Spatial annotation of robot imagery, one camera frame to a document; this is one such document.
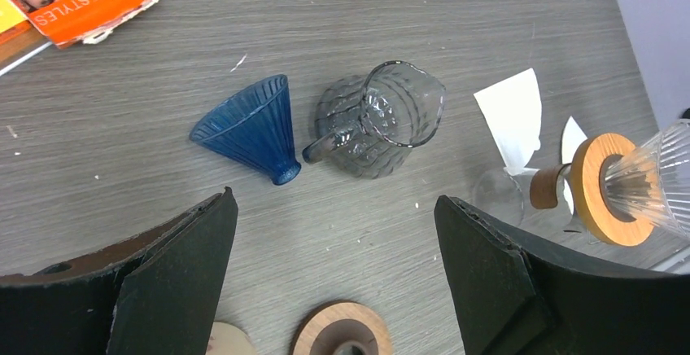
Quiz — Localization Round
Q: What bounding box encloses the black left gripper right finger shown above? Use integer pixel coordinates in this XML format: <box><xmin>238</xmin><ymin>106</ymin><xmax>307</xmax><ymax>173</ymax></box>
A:
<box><xmin>434</xmin><ymin>195</ymin><xmax>689</xmax><ymax>354</ymax></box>

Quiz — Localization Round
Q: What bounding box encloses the light wooden ring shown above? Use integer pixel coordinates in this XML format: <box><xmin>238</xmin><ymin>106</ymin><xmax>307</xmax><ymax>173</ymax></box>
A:
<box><xmin>570</xmin><ymin>133</ymin><xmax>656</xmax><ymax>248</ymax></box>

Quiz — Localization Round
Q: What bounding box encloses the clear glass dripper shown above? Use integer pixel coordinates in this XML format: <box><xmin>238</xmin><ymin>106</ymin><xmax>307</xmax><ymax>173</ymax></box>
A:
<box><xmin>605</xmin><ymin>119</ymin><xmax>689</xmax><ymax>239</ymax></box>

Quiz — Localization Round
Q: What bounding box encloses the cream pump bottle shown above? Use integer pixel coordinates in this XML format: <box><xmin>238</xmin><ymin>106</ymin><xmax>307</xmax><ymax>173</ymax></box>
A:
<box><xmin>205</xmin><ymin>322</ymin><xmax>258</xmax><ymax>355</ymax></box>

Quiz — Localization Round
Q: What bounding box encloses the clear glass carafe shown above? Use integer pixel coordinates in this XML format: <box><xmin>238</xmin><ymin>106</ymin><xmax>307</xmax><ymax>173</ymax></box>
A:
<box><xmin>471</xmin><ymin>164</ymin><xmax>600</xmax><ymax>244</ymax></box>

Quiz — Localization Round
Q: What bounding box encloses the grey glass pitcher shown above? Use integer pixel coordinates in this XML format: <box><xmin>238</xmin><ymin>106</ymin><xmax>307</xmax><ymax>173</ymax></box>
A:
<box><xmin>302</xmin><ymin>60</ymin><xmax>447</xmax><ymax>179</ymax></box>

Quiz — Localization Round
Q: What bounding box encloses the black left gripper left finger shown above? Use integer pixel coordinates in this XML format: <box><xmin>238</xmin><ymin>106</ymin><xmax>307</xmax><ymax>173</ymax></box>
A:
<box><xmin>1</xmin><ymin>189</ymin><xmax>238</xmax><ymax>354</ymax></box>

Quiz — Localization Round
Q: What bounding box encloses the blue plastic dripper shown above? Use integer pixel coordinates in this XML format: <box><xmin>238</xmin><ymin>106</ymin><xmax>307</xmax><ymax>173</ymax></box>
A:
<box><xmin>189</xmin><ymin>74</ymin><xmax>301</xmax><ymax>186</ymax></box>

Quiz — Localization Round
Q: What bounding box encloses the white coffee filter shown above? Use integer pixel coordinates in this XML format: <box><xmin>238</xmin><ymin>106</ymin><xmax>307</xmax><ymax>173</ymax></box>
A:
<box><xmin>561</xmin><ymin>116</ymin><xmax>587</xmax><ymax>214</ymax></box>
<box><xmin>474</xmin><ymin>68</ymin><xmax>542</xmax><ymax>175</ymax></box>

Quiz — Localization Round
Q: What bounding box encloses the orange box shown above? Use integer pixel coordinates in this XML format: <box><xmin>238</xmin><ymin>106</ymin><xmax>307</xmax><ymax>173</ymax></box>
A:
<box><xmin>1</xmin><ymin>0</ymin><xmax>52</xmax><ymax>76</ymax></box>

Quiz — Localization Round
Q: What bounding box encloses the dark wooden ring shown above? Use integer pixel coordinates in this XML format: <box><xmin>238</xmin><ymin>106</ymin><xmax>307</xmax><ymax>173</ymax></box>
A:
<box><xmin>290</xmin><ymin>300</ymin><xmax>395</xmax><ymax>355</ymax></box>

